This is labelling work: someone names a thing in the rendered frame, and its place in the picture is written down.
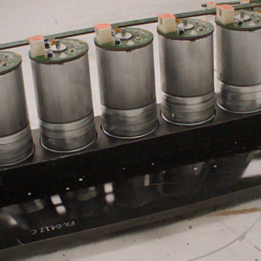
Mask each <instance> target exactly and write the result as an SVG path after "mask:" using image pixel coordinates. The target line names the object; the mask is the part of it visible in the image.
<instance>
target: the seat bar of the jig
mask: <svg viewBox="0 0 261 261"><path fill-rule="evenodd" d="M214 97H215V117H214V118H213V119H212V120H210V121H209V122H206V123H204V124H201V125H195V126H194V125H174V124H171V123H169V122H167V121H165V120H163V119H162V117H161V103H158V104H157V119H158V128H157V130H156V131H154V132H153V133H151V134H149V135H147V136H144V137H140V138H137V139H117V138H113V137H110V136H107V135H106V134H105V133H104V132H103V128H102V121H101V115H98V116H95V117H94V119H95V125H96V136H97V140H96V141H95V142H94V143H93V144H92V145H91V146H89V147H87V148H85V149H83V150H80V151H76V152H72V153H57V152H53V151H49V150H47V149H44V148H43V147H42V146H41V140H40V130H39V128H36V129H32V130H31V131H32V135H33V142H34V148H35V151H34V153H33V155H32V156H31V157H29V158H28V159H26V160H24V161H23V162H21V163H18V164H14V165H10V166H5V167H0V191H6V190H8V189H13V188H19V187H23V186H27V185H31V184H38V183H40V182H45V181H50V180H51V181H52V180H55V179H59V178H64V177H68V176H74V175H79V174H83V173H86V172H90V171H95V170H102V169H106V168H110V167H114V166H118V165H122V164H127V163H132V162H135V161H140V160H144V159H147V158H153V157H159V156H164V155H167V154H171V153H176V152H179V151H184V150H189V149H193V148H196V147H201V146H205V145H208V144H213V143H217V142H222V141H224V140H229V139H233V138H236V137H243V136H247V135H251V134H254V133H259V132H261V110H260V111H256V112H251V113H246V114H240V113H234V112H229V111H226V110H223V109H222V108H220V107H219V106H218V105H217V104H216V92H215V93H214Z"/></svg>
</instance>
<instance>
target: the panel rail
mask: <svg viewBox="0 0 261 261"><path fill-rule="evenodd" d="M231 6H232V5H231ZM232 7H233V8H234V11H236V10H244V9H253V8H259V7H261V1H260V2H254V3H245V4H241V5H235V6H232ZM216 13H217V8H212V9H206V10H197V11H193V12H184V13H177V14H173V15H174V16H176V17H174V18H175V19H183V18H191V17H197V16H206V15H212V14H216ZM149 23H158V17H151V18H144V19H138V20H131V21H127V22H121V23H111V24H109V25H110V26H112V27H111V29H119V28H126V27H132V26H138V25H143V24H149ZM95 32H96V31H95V27H89V28H85V29H79V30H72V31H66V32H62V33H56V34H50V35H48V36H43V37H44V38H45V39H44V42H46V41H51V40H55V39H59V38H68V37H74V36H80V35H84V34H90V33H95ZM27 45H30V41H29V40H28V39H26V40H20V41H14V42H10V43H4V44H0V51H2V50H7V49H11V48H17V47H23V46H27Z"/></svg>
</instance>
